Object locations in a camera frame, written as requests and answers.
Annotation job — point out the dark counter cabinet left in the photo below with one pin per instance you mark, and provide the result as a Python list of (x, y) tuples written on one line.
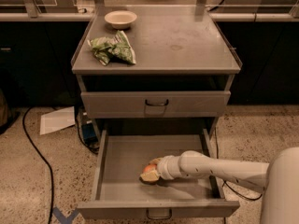
[(35, 62)]

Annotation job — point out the white paper sheet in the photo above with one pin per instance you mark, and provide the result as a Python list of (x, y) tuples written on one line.
[(57, 120)]

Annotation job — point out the orange fruit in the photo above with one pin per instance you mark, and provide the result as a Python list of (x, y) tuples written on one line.
[(149, 168)]

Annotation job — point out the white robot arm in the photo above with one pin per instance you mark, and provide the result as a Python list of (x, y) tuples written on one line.
[(277, 180)]

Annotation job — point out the open grey middle drawer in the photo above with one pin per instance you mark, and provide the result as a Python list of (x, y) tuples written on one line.
[(118, 192)]

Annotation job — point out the dark counter cabinet right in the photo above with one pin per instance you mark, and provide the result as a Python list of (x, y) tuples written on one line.
[(269, 52)]

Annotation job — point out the closed grey upper drawer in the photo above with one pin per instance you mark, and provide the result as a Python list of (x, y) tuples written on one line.
[(154, 104)]

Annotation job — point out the blue power box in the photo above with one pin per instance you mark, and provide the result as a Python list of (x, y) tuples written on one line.
[(88, 133)]

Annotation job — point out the grey metal drawer cabinet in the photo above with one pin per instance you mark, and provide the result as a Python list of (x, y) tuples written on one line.
[(177, 48)]

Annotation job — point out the blue floor tape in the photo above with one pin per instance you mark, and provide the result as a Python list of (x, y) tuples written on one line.
[(62, 218)]

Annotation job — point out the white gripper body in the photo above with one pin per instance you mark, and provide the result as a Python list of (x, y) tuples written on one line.
[(166, 169)]

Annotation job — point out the dark counter cabinet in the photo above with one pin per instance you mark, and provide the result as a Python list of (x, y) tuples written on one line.
[(35, 62), (269, 52)]

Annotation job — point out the green chip bag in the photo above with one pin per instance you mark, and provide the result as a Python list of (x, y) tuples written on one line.
[(106, 48)]

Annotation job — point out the white paper bowl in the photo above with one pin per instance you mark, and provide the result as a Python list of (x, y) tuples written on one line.
[(120, 19)]

